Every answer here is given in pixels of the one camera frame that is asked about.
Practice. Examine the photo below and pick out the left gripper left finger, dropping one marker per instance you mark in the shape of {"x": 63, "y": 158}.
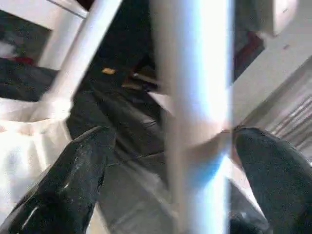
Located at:
{"x": 61, "y": 190}

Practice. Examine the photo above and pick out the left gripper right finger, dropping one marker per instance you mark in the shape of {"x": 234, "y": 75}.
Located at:
{"x": 280, "y": 185}

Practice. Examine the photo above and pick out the white plastic table leg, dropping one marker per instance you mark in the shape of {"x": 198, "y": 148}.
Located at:
{"x": 195, "y": 73}
{"x": 83, "y": 48}

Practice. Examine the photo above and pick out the black table mat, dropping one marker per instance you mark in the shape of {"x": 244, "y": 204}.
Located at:
{"x": 126, "y": 117}

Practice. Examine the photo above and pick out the small yellow label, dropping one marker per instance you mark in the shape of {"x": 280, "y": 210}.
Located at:
{"x": 108, "y": 71}

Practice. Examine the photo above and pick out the white cabinet with glass doors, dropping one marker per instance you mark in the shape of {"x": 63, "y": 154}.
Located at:
{"x": 63, "y": 26}

